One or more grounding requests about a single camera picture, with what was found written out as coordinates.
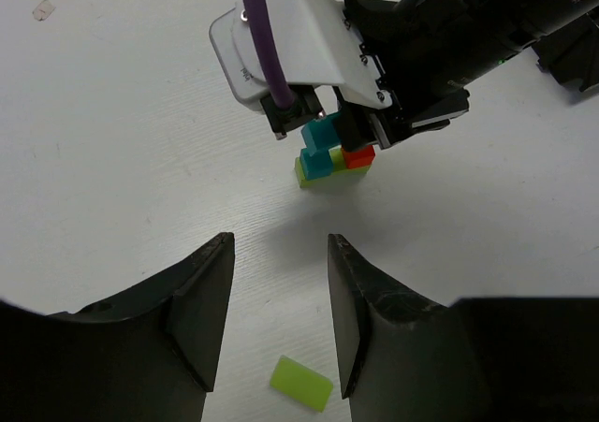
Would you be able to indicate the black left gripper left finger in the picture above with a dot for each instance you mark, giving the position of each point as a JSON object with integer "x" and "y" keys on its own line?
{"x": 148, "y": 353}

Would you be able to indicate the red cube block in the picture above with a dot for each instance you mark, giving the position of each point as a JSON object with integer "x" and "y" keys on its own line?
{"x": 359, "y": 159}

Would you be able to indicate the teal cube block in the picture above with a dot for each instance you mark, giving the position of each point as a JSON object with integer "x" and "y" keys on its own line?
{"x": 316, "y": 165}

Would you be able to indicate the long green arch block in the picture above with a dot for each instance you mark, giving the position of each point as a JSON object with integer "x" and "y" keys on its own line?
{"x": 339, "y": 169}

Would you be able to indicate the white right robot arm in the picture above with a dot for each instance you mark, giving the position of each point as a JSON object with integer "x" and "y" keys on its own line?
{"x": 430, "y": 50}

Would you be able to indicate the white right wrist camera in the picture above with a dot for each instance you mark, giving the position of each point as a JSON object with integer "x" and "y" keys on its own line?
{"x": 275, "y": 53}

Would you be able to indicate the green rectangular block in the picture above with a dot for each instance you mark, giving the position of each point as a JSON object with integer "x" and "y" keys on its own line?
{"x": 301, "y": 384}

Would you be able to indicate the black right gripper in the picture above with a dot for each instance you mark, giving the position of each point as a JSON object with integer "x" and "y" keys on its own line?
{"x": 414, "y": 107}

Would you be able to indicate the teal arch block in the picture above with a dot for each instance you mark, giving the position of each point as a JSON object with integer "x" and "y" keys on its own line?
{"x": 321, "y": 135}

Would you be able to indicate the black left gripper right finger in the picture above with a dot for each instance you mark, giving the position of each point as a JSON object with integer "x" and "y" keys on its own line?
{"x": 404, "y": 357}

